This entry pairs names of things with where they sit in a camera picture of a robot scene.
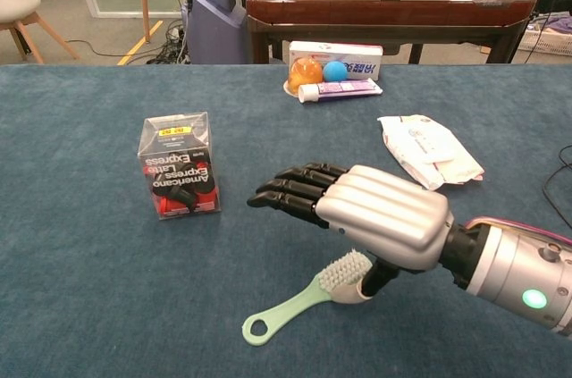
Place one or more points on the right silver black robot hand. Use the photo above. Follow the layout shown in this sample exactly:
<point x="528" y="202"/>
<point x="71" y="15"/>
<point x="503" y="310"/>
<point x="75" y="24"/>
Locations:
<point x="384" y="217"/>

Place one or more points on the pale green scrubbing brush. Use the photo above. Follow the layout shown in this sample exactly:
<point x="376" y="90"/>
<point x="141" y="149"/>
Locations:
<point x="290" y="311"/>

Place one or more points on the purple robot base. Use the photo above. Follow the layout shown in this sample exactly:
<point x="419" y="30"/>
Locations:
<point x="214" y="25"/>

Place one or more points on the white wet wipes pack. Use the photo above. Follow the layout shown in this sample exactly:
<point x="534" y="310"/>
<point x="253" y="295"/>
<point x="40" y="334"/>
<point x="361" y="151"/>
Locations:
<point x="424" y="150"/>

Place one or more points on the white purple toothpaste tube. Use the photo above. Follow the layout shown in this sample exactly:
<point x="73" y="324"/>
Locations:
<point x="344" y="89"/>

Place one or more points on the blue ball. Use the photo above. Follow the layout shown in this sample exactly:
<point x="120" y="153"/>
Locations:
<point x="335" y="71"/>

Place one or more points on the orange jelly cup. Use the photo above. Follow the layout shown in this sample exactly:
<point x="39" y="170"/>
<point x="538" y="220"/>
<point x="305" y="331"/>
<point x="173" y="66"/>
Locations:
<point x="304" y="74"/>

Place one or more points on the white toothpaste carton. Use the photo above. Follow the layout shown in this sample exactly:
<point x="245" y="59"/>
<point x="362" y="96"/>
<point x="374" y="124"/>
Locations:
<point x="357" y="54"/>

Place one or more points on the dark wooden mahjong table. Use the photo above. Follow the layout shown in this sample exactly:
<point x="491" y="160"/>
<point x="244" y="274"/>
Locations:
<point x="380" y="7"/>

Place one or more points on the clear coffee capsule box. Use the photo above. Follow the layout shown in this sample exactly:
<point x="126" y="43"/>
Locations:
<point x="179" y="172"/>

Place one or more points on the white plastic basket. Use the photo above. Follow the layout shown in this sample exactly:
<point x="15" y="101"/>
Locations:
<point x="545" y="40"/>

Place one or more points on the purple cloth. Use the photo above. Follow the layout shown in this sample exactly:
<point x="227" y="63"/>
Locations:
<point x="558" y="22"/>

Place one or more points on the blue table cloth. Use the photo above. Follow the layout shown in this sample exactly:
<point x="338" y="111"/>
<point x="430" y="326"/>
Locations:
<point x="89" y="284"/>

